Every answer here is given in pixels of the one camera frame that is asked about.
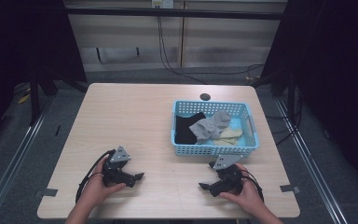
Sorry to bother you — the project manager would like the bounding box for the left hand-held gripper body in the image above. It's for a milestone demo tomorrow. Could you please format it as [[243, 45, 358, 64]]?
[[102, 145, 138, 189]]

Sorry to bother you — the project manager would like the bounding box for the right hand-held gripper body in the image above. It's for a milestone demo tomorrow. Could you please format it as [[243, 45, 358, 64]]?
[[209, 154, 245, 198]]

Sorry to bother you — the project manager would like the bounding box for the person's left hand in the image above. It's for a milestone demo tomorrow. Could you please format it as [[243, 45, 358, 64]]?
[[84, 156, 127, 210]]

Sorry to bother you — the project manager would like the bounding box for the person's right hand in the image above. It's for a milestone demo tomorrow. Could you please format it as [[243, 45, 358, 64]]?
[[218, 162, 265, 217]]

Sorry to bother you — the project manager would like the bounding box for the blue plastic basket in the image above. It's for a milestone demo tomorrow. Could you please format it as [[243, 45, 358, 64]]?
[[170, 99, 260, 158]]

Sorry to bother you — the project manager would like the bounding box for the cream sock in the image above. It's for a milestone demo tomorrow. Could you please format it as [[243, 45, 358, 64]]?
[[212, 126, 243, 147]]

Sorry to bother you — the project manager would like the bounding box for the grey sock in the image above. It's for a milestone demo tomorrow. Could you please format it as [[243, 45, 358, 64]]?
[[188, 109, 232, 145]]

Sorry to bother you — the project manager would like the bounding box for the black sock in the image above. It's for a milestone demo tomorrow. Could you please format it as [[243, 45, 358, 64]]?
[[174, 111, 207, 146]]

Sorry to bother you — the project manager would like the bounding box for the grey tape strip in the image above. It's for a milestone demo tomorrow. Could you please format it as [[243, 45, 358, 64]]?
[[279, 184, 301, 194], [33, 188, 59, 198]]

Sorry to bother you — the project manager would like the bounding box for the black metal stand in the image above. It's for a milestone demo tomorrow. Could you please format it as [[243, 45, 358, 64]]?
[[27, 69, 42, 126]]

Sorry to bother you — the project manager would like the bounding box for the yellow floor tag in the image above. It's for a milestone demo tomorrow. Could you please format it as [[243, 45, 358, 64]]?
[[17, 92, 32, 105]]

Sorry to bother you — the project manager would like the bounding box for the black curtain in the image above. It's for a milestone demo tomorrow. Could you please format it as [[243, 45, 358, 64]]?
[[251, 0, 358, 195], [0, 0, 88, 153]]

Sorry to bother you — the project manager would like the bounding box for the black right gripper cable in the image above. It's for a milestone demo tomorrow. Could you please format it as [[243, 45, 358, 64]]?
[[241, 169, 266, 203]]

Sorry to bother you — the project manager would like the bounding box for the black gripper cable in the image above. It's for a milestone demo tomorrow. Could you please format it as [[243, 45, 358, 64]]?
[[241, 169, 266, 203], [75, 148, 117, 203]]

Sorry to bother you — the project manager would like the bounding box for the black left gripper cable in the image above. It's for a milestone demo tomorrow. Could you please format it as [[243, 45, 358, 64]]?
[[75, 148, 117, 203]]

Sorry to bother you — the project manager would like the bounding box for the black floor cable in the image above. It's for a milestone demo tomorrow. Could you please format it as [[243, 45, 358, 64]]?
[[265, 87, 304, 147]]

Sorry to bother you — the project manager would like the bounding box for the metal floor rail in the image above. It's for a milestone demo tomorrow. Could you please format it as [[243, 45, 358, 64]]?
[[0, 94, 57, 224], [273, 96, 351, 224]]

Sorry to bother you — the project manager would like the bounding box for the black wall cable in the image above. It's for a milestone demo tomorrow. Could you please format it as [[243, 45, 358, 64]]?
[[156, 15, 266, 86]]

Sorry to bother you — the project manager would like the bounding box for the black horizontal frame bar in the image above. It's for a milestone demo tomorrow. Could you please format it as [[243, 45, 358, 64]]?
[[64, 7, 289, 21]]

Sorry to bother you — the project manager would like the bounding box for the white wall outlet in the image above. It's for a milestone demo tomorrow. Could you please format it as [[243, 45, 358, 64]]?
[[150, 0, 175, 9]]

